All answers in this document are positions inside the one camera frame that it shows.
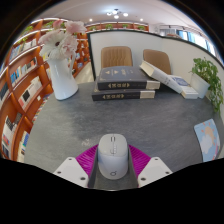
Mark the window with sheer curtains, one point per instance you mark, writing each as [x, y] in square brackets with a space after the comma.
[196, 38]

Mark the white plant pot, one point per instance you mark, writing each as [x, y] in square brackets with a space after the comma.
[199, 85]

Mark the tan upholstered chair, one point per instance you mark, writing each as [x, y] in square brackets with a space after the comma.
[158, 60]
[116, 57]

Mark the white computer mouse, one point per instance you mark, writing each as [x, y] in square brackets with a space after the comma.
[112, 156]

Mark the thick dark hardcover book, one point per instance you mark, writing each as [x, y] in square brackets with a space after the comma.
[116, 95]
[123, 77]

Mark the green trailing pothos plant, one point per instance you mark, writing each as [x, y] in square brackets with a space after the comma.
[206, 70]

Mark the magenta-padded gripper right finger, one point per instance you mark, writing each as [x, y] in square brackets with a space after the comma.
[156, 170]

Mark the blue and white cover book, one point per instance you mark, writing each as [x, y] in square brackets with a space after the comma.
[186, 87]

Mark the multi-bulb ceiling lamp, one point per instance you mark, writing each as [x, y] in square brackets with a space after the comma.
[116, 14]

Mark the orange wooden bookshelf unit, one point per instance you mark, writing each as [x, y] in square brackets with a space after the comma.
[20, 83]

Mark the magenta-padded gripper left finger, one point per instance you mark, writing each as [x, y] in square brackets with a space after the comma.
[68, 170]

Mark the pastel cloud print mouse pad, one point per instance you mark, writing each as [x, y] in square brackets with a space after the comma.
[208, 140]

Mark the thick white book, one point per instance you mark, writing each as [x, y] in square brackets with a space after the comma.
[158, 75]

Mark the white ceramic pitcher vase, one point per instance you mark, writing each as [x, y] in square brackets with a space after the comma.
[61, 81]

